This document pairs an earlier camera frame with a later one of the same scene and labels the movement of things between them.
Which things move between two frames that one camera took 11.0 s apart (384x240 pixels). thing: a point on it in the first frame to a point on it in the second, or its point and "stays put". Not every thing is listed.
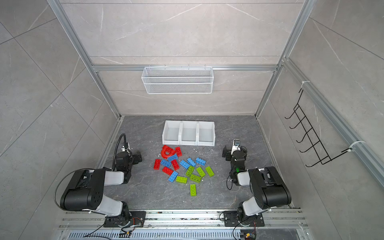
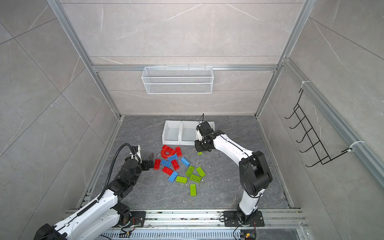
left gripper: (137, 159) to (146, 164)
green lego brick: (181, 179) stays put
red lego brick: (157, 164) stays put
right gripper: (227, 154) to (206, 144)
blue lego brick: (184, 164) stays put
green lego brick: (195, 178) stays put
